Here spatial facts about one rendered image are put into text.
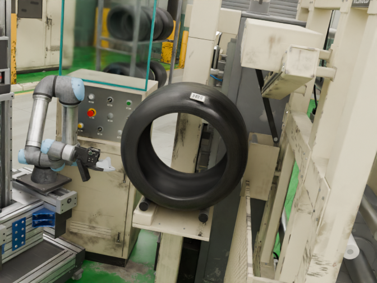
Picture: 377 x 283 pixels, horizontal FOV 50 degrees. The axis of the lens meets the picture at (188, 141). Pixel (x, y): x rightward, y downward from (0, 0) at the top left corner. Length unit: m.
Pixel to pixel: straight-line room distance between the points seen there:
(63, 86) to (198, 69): 0.70
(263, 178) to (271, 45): 0.90
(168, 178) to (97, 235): 0.96
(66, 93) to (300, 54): 1.29
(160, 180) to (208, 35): 0.76
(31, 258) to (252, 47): 1.93
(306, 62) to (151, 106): 0.70
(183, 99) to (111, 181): 1.14
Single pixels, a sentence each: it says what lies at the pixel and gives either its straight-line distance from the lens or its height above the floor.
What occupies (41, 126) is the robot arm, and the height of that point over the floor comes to 1.12.
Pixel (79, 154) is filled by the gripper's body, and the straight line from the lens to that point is 2.02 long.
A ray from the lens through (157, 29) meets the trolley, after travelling 6.05.
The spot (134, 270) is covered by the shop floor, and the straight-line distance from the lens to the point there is 3.02.
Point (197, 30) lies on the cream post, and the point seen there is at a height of 1.69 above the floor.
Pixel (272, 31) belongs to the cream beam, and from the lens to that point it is 1.41.
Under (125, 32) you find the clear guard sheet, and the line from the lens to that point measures 2.48.
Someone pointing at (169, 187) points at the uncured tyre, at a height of 0.92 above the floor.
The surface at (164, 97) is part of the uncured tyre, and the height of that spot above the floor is 1.42.
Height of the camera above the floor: 1.83
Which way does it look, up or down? 19 degrees down
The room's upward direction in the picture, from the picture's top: 9 degrees clockwise
